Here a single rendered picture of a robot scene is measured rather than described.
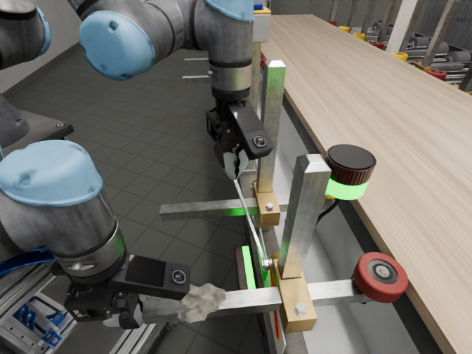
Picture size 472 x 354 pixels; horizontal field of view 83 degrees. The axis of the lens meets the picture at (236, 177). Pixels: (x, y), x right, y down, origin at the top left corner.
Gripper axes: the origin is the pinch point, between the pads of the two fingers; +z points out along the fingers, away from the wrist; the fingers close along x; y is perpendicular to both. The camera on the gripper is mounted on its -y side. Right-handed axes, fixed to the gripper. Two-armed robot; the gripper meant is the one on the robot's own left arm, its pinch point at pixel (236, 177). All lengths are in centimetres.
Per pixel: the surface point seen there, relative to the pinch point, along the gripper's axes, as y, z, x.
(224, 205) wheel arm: 1.6, 9.5, 2.5
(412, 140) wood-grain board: -4, 4, -56
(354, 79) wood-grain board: 43, 4, -80
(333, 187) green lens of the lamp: -24.2, -15.3, -2.3
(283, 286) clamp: -23.8, 6.8, 2.2
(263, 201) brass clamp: -2.2, 8.6, -6.6
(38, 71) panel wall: 437, 88, 105
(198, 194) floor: 96, 94, -16
